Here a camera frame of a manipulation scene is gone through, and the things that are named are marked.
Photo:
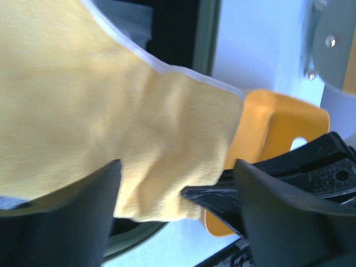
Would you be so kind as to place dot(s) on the green hard-shell suitcase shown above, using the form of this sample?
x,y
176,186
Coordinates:
x,y
185,242

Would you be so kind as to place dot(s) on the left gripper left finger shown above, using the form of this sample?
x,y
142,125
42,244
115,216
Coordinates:
x,y
68,227

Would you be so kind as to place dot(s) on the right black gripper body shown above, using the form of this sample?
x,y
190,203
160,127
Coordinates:
x,y
343,177

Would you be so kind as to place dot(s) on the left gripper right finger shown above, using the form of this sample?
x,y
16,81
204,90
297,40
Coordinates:
x,y
286,226

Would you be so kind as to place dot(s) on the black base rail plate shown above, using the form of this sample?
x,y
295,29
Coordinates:
x,y
236,254

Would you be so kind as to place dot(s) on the yellow white towel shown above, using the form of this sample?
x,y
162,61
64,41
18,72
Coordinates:
x,y
76,93

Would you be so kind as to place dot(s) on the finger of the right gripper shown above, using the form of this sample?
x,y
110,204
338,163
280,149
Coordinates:
x,y
311,167
221,215

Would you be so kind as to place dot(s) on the light blue denim garment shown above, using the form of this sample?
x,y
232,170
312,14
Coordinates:
x,y
12,203

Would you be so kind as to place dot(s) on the yellow plastic basket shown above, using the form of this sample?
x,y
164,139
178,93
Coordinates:
x,y
269,124

